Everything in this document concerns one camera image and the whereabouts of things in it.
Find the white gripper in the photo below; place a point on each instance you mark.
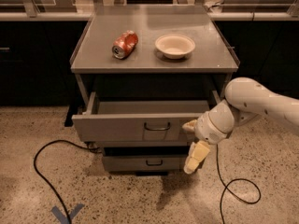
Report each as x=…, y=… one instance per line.
x=205, y=129

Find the grey top drawer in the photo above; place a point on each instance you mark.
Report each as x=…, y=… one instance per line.
x=123, y=121

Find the grey drawer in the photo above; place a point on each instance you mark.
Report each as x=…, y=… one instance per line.
x=123, y=121
x=133, y=159

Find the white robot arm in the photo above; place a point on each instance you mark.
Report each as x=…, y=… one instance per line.
x=245, y=99

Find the grey lower drawer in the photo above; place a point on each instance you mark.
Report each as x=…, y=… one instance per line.
x=133, y=159

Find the grey metal drawer cabinet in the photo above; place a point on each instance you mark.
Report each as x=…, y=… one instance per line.
x=146, y=74

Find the white paper bowl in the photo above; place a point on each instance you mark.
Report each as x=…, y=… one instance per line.
x=175, y=46

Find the crushed red soda can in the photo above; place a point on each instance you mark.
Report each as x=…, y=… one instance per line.
x=125, y=44

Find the blue tape floor marker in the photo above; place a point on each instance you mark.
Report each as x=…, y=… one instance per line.
x=66, y=218

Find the black top drawer handle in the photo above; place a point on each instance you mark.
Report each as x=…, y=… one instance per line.
x=157, y=128

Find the black drawer handle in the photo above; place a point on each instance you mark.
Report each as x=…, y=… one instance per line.
x=154, y=163
x=157, y=128

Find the black lower drawer handle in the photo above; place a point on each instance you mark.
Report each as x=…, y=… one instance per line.
x=154, y=163

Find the black counter with white rail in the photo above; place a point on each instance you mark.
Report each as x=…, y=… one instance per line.
x=35, y=69

